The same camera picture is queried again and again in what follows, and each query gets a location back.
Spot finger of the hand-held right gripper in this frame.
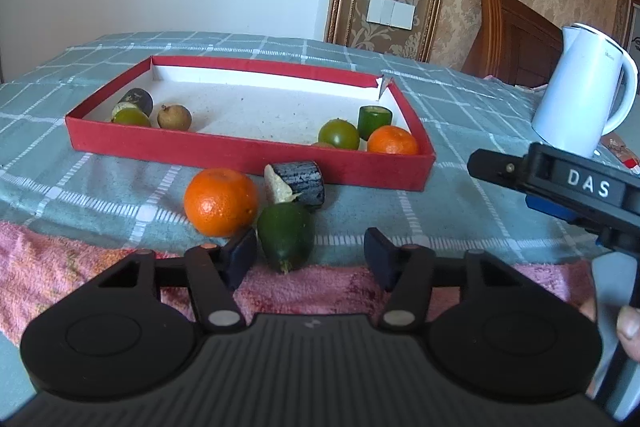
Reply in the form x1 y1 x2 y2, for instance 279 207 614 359
467 148 532 196
525 195 577 223

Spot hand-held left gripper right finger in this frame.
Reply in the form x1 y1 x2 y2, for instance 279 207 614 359
363 227 522 334

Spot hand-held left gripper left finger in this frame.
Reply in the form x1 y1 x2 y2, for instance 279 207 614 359
95 227 259 334

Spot dark green pear-shaped fruit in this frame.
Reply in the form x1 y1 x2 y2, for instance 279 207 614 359
256 202 315 275

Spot red shallow cardboard box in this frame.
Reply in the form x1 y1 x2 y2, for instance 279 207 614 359
65 54 437 192

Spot green tangerine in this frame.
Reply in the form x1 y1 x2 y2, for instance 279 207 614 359
318 118 361 152

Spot person's right hand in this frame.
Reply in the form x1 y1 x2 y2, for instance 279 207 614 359
579 298 640 362

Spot red white packet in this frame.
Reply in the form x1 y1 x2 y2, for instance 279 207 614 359
597 134 640 175

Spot large orange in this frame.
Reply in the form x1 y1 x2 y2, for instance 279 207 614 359
183 168 260 239

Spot dark eggplant piece on cloth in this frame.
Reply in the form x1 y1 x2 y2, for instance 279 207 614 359
263 160 327 212

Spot small orange tangerine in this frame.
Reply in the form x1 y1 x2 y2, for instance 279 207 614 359
366 125 420 156

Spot white electric kettle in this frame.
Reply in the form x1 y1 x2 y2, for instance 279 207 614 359
531 23 640 158

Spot wooden chair back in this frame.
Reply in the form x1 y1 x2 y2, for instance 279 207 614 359
460 0 566 88

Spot green cylinder piece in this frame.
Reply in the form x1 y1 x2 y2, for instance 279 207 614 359
357 105 392 142

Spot yellow green round fruit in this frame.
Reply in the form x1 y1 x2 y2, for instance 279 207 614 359
111 107 152 128

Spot pink towel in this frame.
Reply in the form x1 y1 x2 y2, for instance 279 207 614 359
0 221 596 343

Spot white wall switch panel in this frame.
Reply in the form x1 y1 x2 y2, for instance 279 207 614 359
366 0 416 29

